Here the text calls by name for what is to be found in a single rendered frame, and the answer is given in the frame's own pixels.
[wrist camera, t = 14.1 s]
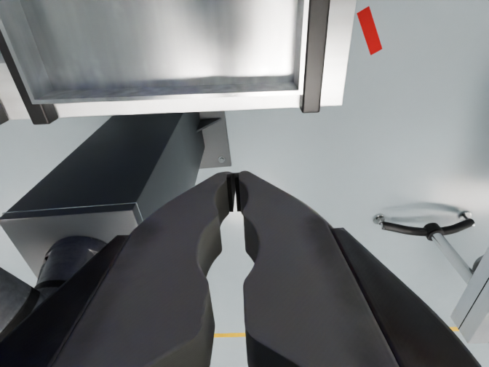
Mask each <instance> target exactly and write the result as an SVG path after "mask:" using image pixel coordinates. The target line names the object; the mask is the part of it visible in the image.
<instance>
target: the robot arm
mask: <svg viewBox="0 0 489 367"><path fill-rule="evenodd" d="M235 192H236V208H237V212H241V213H242V215H243V218H244V243H245V251H246V253H247V254H248V256H249V257H250V258H251V259H252V260H253V262H254V266H253V268H252V270H251V271H250V273H249V275H248V276H247V277H246V278H245V280H244V283H243V296H244V327H245V338H246V348H247V364H248V367H482V366H481V365H480V364H479V362H478V361H477V359H476V358H475V357H474V356H473V354H471V352H470V351H469V350H468V348H467V347H466V346H465V345H464V343H463V342H462V341H461V340H460V339H459V338H458V337H457V336H456V334H455V333H454V332H453V331H452V330H451V329H450V327H449V326H448V325H447V324H446V323H445V322H444V321H443V320H442V319H441V318H440V317H439V316H438V314H437V313H436V312H435V311H434V310H433V309H431V308H430V307H429V306H428V305H427V304H426V303H425V302H424V301H423V300H422V299H421V298H420V297H419V296H417V295H416V294H415V293H414V292H413V291H412V290H411V289H410V288H409V287H407V286H406V284H404V283H403V282H402V281H401V280H400V279H399V278H398V277H397V276H396V275H395V274H394V273H393V272H391V271H390V270H389V269H388V268H387V267H386V266H385V265H384V264H382V263H381V262H380V261H379V260H378V259H377V258H376V257H375V256H374V255H373V254H372V253H371V252H370V251H369V250H368V249H367V248H365V247H364V246H363V245H362V244H361V243H360V242H359V241H358V240H356V239H355V238H354V237H353V236H352V235H351V234H350V233H349V232H347V231H346V230H345V229H344V228H343V227H341V228H333V227H332V226H331V225H330V224H329V223H328V222H327V221H326V220H325V219H324V218H323V217H321V215H320V214H318V212H316V211H315V210H314V209H312V208H311V207H309V206H308V205H307V204H306V203H304V202H302V201H301V200H299V199H298V198H296V197H294V196H293V195H291V194H288V193H287V192H285V191H283V190H281V189H280V188H278V187H276V186H274V185H273V184H271V183H269V182H267V181H265V180H263V179H262V178H260V177H258V176H256V175H254V174H253V173H251V172H249V171H246V170H243V171H241V172H239V173H232V172H229V171H225V172H220V173H216V174H215V175H212V176H211V177H209V178H208V179H206V180H204V181H203V182H201V183H199V184H197V185H196V186H194V187H192V188H191V189H189V190H188V191H186V192H184V193H182V194H180V195H179V196H177V197H176V198H174V199H172V200H170V201H169V202H168V203H166V204H165V205H163V206H161V207H160V208H159V209H158V210H156V211H155V212H153V213H152V214H151V215H150V216H149V217H148V218H146V219H145V220H144V221H143V222H142V223H141V224H140V225H139V226H137V227H136V228H135V229H134V230H133V231H132V232H131V233H130V234H129V235H117V236H115V238H113V239H112V241H110V242H109V243H108V244H107V243H105V242H103V241H101V240H97V239H95V238H91V237H82V236H73V237H66V238H63V239H61V240H58V241H57V242H56V243H54V244H53V246H52V247H51V248H50V249H49V250H48V251H47V253H46V255H45V257H44V259H43V262H42V266H41V269H40V272H39V277H38V280H37V283H36V286H35V287H34V288H33V287H31V286H30V285H29V284H27V283H25V282H23V281H22V280H21V279H19V278H17V277H15V276H14V275H12V274H11V273H9V272H8V271H6V270H5V269H2V268H1V267H0V367H210V363H211V357H212V346H213V340H214V334H215V319H214V314H213V310H212V302H211V297H210V289H209V283H208V281H207V273H208V272H209V269H210V267H211V266H212V263H213V262H214V261H215V260H216V258H217V257H218V256H219V255H220V254H221V252H222V242H221V235H220V225H221V224H222V222H223V220H224V219H225V218H226V216H227V215H228V214H229V212H234V199H235Z"/></svg>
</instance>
